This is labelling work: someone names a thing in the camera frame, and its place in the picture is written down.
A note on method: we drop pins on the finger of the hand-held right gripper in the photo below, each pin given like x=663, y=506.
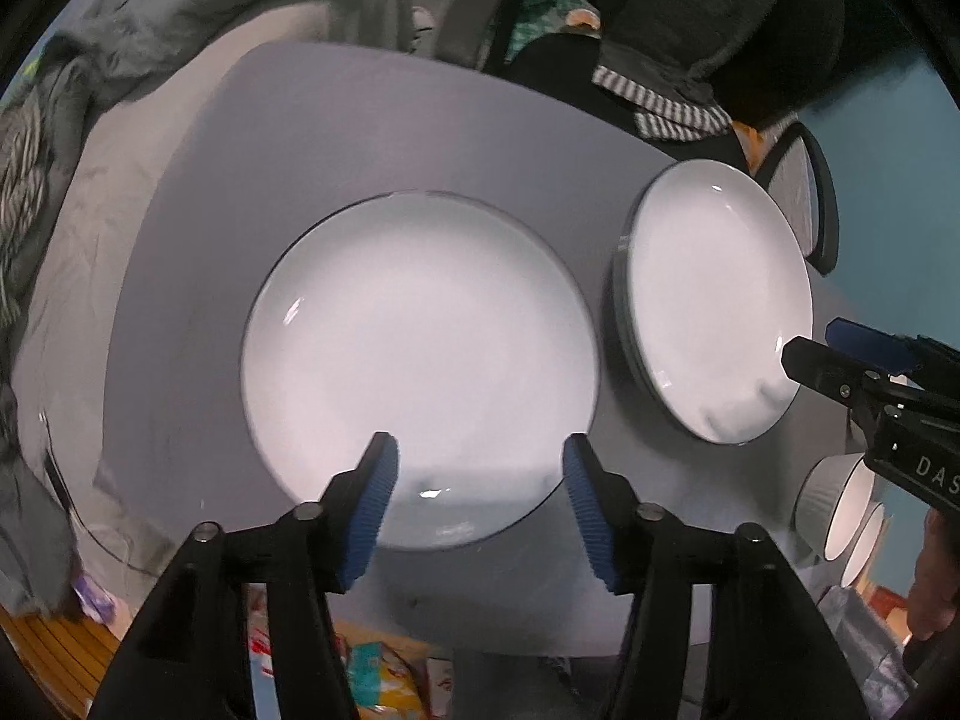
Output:
x=825, y=375
x=870, y=345

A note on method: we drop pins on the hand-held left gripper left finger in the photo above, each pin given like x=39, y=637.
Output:
x=367, y=517

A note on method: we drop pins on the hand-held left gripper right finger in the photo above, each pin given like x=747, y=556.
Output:
x=589, y=517

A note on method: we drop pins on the white ribbed bowl dark rim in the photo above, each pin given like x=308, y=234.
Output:
x=866, y=540
x=817, y=495

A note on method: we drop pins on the stack of white plates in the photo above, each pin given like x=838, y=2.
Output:
x=712, y=285

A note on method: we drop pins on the white plate dark rim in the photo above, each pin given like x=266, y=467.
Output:
x=616, y=292
x=625, y=330
x=420, y=345

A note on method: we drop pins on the person's right hand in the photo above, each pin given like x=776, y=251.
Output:
x=934, y=577

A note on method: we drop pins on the colourful printed packet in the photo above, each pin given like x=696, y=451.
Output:
x=375, y=667

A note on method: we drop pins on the crumpled grey plastic sheet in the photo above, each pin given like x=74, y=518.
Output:
x=855, y=630

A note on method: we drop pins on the small purple wrapper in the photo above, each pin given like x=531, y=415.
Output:
x=94, y=596

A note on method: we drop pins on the dark grey towel striped hem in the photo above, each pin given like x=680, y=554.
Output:
x=712, y=7

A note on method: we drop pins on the black office chair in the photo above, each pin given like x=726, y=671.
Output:
x=570, y=75

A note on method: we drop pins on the black white striped cloth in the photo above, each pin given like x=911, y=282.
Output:
x=22, y=165

